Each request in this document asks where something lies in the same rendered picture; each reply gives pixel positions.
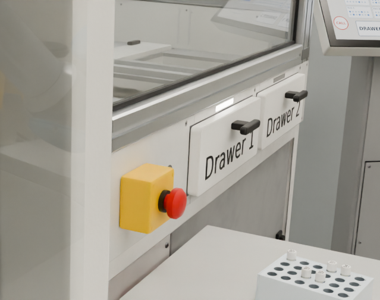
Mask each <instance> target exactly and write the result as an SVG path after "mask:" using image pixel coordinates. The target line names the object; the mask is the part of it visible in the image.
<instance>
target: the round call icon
mask: <svg viewBox="0 0 380 300"><path fill-rule="evenodd" d="M332 20H333V24H334V29H335V30H350V26H349V23H348V18H347V16H338V15H332Z"/></svg>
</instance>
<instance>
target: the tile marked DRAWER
mask: <svg viewBox="0 0 380 300"><path fill-rule="evenodd" d="M355 23H356V27H357V31H358V34H359V36H377V37H380V21H359V20H355Z"/></svg>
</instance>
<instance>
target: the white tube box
mask: <svg viewBox="0 0 380 300"><path fill-rule="evenodd" d="M302 267H310V268H311V269H312V272H311V277H310V279H303V278H302V277H301V273H302ZM318 270H321V271H324V272H325V273H326V276H325V281H324V283H317V282H315V275H316V272H317V271H318ZM373 281H374V278H371V277H368V276H364V275H362V274H358V273H354V272H351V273H350V277H343V276H341V269H340V268H337V270H336V272H335V273H329V272H327V265H326V264H322V263H319V262H316V261H312V260H307V259H305V258H301V257H297V256H296V260H295V261H288V260H287V254H284V255H283V256H281V257H280V258H278V259H277V260H276V261H274V262H273V263H272V264H270V265H269V266H267V268H265V269H264V270H262V271H261V272H260V273H258V274H257V284H256V297H255V300H371V299H372V290H373Z"/></svg>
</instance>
